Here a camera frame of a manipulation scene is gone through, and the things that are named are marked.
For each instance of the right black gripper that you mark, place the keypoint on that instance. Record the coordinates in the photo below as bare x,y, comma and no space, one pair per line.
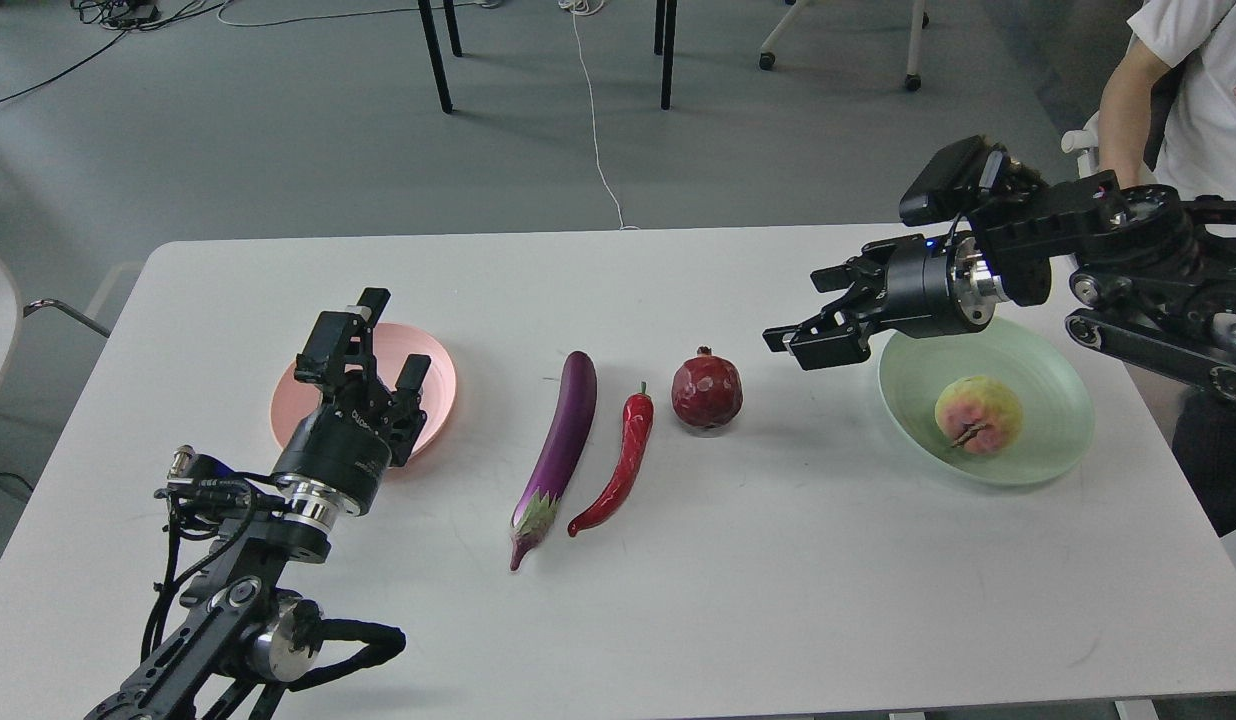
923,287

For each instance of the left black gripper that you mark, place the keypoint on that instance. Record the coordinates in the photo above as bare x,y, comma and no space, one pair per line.
351,449

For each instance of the red pomegranate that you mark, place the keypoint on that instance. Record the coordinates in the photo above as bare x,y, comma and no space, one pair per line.
706,391

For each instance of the yellow green apple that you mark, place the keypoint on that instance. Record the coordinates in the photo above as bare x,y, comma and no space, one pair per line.
980,415

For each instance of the purple eggplant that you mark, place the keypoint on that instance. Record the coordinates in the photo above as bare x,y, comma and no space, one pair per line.
570,427

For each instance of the red chili pepper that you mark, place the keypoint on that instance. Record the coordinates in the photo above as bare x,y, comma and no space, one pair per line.
637,425

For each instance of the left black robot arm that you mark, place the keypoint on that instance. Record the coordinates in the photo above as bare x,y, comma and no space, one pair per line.
219,610

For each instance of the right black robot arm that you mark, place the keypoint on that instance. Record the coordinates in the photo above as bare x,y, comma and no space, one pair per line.
1156,286

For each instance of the pink plate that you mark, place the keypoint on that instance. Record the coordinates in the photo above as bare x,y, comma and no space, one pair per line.
292,401

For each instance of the light green plate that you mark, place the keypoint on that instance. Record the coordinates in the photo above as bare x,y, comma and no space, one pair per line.
1057,413

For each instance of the grey office chair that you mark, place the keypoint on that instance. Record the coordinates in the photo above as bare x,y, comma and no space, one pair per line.
1084,146

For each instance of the white rolling chair base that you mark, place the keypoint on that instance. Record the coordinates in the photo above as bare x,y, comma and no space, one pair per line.
919,20

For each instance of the black table legs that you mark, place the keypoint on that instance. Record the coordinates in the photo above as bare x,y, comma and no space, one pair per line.
664,45

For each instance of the person in white shirt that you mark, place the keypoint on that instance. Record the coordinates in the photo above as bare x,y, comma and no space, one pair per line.
1197,156

